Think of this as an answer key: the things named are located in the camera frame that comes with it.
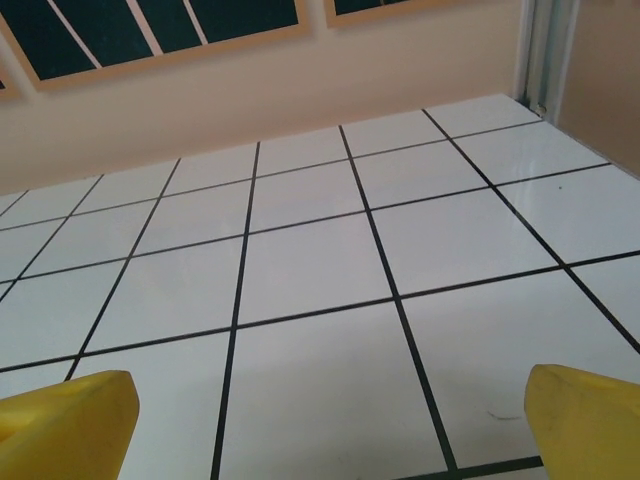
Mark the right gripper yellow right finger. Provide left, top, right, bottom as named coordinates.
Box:
left=525, top=363, right=640, bottom=480

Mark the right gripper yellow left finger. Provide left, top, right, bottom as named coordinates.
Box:
left=0, top=369, right=141, bottom=480

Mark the aluminium frame post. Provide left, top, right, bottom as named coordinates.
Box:
left=517, top=0, right=574, bottom=119

